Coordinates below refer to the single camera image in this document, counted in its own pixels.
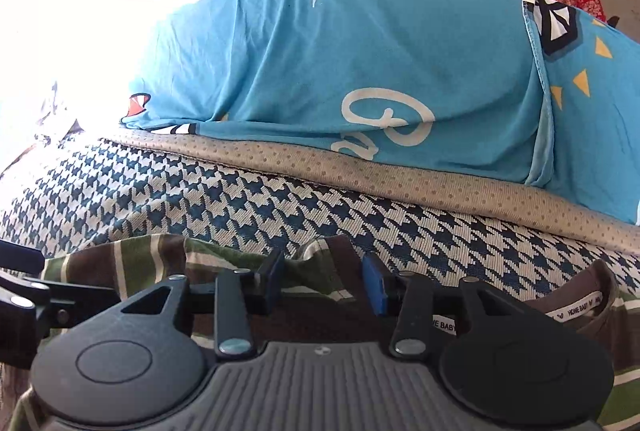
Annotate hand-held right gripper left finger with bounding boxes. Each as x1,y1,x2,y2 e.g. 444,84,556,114
119,248,286,359

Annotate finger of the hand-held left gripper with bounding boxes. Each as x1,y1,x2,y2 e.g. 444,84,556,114
0,275,121,334
0,238,46,274

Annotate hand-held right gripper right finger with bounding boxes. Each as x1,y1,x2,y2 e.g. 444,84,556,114
362,252,526,358

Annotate green brown striped shirt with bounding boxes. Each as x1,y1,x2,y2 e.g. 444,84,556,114
10,233,640,431

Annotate houndstooth bed blanket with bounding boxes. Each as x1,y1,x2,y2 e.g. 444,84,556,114
0,134,640,312

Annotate beige dotted bed sheet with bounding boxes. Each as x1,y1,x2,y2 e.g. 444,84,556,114
107,128,640,257

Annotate blue printed bed sheet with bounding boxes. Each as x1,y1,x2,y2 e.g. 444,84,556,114
0,76,121,172

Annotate blue cartoon pillow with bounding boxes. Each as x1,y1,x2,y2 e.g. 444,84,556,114
119,0,640,227

